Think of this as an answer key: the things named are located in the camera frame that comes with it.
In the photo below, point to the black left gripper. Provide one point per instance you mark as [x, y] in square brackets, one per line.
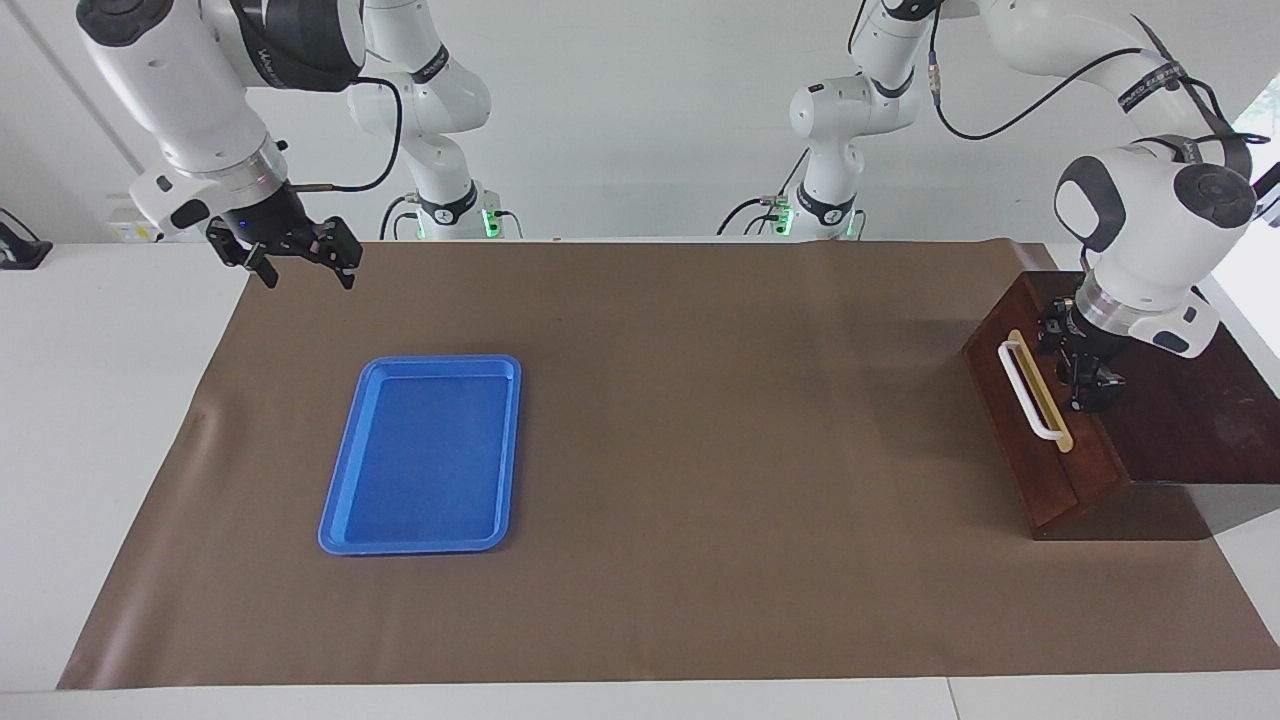
[1090, 340]

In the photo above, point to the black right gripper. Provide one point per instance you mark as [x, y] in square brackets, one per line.
[275, 225]

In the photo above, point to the wooden drawer with dark front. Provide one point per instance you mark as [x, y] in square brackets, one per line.
[1010, 450]

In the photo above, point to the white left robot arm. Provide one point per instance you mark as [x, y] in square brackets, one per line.
[1150, 240]

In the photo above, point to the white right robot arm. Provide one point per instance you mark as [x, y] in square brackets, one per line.
[180, 90]

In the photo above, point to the dark brown wooden cabinet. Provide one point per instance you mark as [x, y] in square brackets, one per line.
[1190, 430]

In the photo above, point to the blue plastic tray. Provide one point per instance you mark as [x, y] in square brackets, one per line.
[420, 470]

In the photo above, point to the bright window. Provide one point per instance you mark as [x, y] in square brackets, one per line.
[1265, 110]

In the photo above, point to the brown paper table mat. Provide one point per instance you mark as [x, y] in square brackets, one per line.
[700, 500]

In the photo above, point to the white wall socket box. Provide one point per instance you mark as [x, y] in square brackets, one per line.
[125, 228]

